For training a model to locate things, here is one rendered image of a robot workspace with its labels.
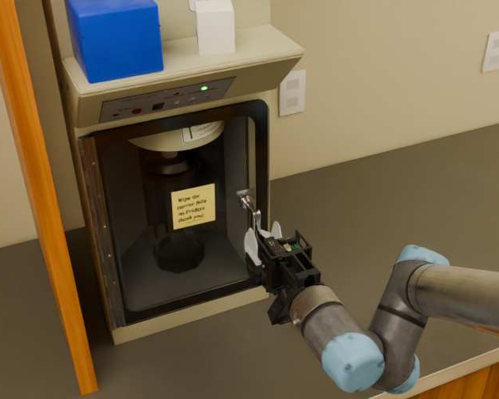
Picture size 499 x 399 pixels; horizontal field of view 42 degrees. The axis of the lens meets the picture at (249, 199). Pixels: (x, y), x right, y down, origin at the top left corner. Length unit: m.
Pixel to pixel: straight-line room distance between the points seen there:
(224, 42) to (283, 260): 0.34
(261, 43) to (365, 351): 0.45
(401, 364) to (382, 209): 0.68
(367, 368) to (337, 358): 0.04
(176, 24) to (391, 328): 0.54
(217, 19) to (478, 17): 1.10
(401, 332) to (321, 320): 0.13
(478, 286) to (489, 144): 1.16
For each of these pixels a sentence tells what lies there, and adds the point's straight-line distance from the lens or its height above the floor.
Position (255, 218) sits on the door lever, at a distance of 1.11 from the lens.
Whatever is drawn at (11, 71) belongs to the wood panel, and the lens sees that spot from 0.86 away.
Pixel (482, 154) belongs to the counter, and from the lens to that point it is 1.90.
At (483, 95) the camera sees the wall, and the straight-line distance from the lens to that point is 2.03.
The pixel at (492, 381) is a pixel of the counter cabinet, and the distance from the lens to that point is 1.46.
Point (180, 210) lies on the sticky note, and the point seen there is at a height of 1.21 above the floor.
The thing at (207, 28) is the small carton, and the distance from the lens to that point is 0.91.
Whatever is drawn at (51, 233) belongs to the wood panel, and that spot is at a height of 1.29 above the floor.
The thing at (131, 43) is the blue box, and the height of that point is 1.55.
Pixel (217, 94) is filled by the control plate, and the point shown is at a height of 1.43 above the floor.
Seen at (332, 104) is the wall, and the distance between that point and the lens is 1.72.
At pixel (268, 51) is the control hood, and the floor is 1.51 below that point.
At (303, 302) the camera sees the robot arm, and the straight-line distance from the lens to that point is 0.96.
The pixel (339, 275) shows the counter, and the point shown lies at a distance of 1.40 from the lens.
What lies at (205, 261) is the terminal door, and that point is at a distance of 1.20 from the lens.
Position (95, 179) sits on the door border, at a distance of 1.04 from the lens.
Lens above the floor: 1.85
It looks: 34 degrees down
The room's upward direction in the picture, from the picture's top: 1 degrees counter-clockwise
